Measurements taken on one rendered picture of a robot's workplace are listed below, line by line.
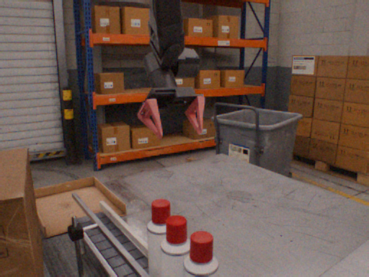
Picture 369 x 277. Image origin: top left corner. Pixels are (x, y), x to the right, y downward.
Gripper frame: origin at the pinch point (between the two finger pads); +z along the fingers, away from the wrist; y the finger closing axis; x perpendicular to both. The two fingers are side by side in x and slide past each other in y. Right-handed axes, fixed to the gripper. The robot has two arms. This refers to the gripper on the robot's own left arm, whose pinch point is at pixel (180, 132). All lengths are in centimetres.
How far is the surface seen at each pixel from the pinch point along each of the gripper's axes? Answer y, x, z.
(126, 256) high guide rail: -15.4, 8.6, 20.6
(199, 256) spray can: -11.6, -12.1, 24.4
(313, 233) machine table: 42, 15, 31
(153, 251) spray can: -12.6, 1.6, 21.4
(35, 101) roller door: 5, 310, -207
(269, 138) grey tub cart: 158, 121, -40
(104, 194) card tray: -3, 61, -6
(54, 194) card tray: -19, 68, -11
